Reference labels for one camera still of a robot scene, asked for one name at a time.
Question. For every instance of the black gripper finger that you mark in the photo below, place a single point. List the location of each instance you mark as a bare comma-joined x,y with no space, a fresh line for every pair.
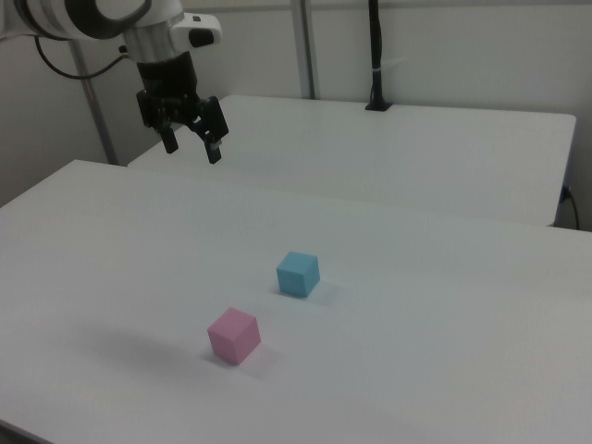
213,127
170,141

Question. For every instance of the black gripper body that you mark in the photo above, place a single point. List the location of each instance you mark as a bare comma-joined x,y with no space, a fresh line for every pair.
168,78

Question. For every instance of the blue cube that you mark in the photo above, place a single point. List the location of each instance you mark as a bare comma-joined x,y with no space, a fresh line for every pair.
296,275

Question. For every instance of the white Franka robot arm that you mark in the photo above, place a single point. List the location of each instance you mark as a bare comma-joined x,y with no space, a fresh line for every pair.
92,18

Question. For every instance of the pink cube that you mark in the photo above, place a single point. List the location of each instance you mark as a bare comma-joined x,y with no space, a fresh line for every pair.
231,337

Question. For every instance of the white side table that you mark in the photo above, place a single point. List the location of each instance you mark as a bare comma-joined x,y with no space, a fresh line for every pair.
370,152

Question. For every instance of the aluminium frame post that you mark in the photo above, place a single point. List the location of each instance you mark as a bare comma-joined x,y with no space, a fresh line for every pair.
305,46
94,106

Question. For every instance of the black camera pole with base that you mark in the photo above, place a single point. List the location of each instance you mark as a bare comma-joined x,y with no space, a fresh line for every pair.
377,46

